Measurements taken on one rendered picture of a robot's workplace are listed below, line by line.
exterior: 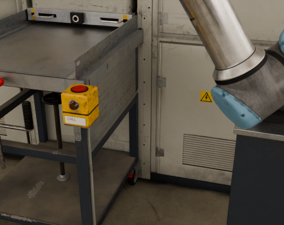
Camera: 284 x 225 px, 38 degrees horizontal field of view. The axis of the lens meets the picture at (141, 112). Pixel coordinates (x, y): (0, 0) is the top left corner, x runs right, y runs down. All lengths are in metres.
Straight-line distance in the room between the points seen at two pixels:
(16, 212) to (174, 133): 0.85
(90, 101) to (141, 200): 1.12
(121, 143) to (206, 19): 1.34
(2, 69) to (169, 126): 0.93
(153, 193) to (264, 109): 1.24
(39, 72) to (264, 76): 0.77
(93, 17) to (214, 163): 0.95
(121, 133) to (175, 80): 0.45
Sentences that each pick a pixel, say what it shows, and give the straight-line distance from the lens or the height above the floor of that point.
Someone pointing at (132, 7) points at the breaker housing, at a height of 0.94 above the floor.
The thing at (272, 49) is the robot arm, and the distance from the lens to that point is 1.17.
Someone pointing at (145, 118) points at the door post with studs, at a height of 0.38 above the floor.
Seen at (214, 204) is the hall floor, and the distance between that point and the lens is 2.19.
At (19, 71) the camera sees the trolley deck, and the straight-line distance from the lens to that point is 1.50.
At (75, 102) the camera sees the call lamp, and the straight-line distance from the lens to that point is 1.13.
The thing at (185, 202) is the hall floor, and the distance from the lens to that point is 2.18.
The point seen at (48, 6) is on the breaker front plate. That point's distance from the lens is 2.10.
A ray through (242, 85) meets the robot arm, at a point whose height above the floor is 0.95.
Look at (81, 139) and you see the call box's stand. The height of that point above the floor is 0.75.
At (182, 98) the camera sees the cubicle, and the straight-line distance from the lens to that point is 2.02.
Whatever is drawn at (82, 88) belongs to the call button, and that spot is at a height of 0.91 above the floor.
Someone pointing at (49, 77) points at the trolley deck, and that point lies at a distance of 1.43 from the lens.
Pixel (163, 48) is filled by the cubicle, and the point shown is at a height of 0.77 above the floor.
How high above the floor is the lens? 1.35
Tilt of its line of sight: 26 degrees down
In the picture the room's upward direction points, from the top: straight up
